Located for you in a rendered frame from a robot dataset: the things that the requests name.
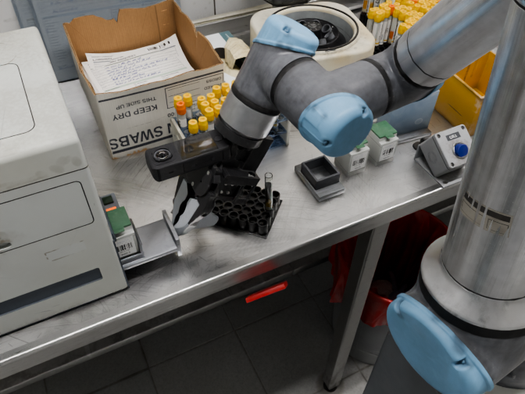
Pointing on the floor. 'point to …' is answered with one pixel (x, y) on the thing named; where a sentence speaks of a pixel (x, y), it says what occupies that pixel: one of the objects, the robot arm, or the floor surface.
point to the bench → (226, 242)
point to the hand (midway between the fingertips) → (174, 228)
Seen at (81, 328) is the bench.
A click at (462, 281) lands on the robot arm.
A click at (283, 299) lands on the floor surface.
